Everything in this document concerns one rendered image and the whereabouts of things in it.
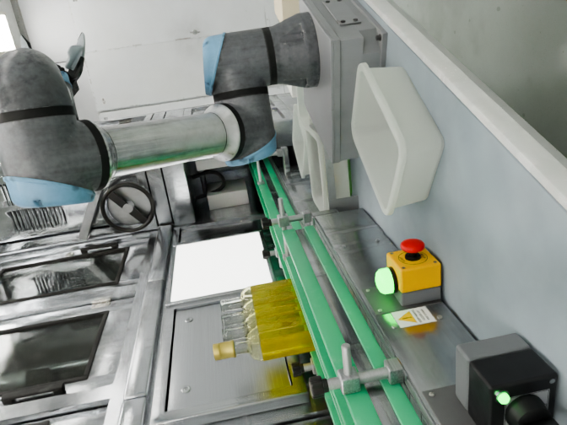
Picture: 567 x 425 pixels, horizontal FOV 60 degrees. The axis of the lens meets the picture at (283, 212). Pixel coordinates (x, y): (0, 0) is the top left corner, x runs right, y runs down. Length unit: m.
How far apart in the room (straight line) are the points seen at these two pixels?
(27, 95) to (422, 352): 0.66
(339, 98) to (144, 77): 3.89
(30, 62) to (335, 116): 0.53
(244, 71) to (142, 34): 3.77
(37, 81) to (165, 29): 3.97
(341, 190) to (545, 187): 0.76
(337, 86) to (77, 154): 0.47
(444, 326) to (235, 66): 0.61
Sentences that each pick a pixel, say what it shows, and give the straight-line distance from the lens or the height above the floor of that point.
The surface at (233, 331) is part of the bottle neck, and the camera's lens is 1.10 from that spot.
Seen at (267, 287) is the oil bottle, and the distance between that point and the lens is 1.20.
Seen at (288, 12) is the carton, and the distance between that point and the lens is 1.62.
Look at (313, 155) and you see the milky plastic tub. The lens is 1.40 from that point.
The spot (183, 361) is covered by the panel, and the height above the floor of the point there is 1.26.
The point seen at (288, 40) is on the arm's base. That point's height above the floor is 0.91.
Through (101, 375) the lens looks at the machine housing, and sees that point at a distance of 1.41.
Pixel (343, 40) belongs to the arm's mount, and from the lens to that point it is 0.93.
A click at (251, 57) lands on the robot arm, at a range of 1.02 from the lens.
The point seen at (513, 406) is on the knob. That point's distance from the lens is 0.62.
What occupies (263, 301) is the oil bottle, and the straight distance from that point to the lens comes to 1.15.
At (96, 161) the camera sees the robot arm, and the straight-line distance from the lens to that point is 0.80.
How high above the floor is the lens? 1.07
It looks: 6 degrees down
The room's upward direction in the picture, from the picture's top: 100 degrees counter-clockwise
